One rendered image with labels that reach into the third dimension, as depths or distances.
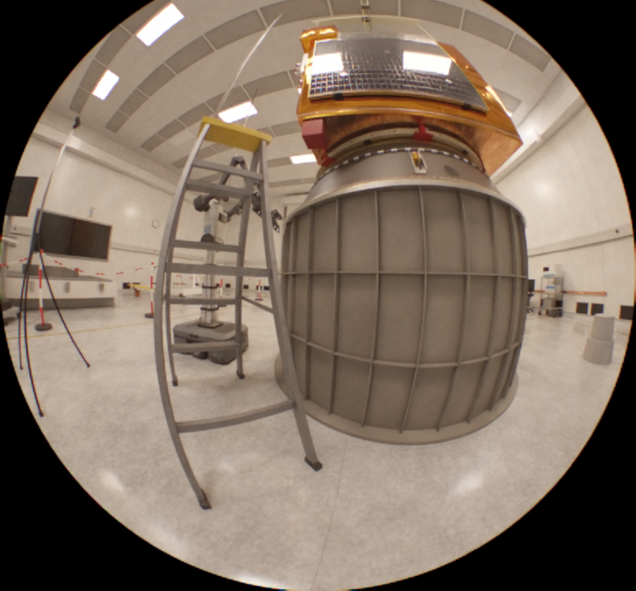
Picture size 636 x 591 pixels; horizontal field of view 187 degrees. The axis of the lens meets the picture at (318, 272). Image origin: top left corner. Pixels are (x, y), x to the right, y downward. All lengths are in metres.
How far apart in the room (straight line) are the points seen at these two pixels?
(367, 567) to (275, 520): 0.32
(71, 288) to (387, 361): 4.56
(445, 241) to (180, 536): 1.39
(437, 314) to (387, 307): 0.21
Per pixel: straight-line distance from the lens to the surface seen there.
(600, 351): 2.64
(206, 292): 1.91
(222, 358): 1.71
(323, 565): 0.75
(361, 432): 1.03
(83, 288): 4.47
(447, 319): 0.85
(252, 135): 1.13
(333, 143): 1.55
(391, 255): 0.81
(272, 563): 0.75
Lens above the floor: 0.74
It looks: 2 degrees up
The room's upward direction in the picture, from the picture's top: 2 degrees clockwise
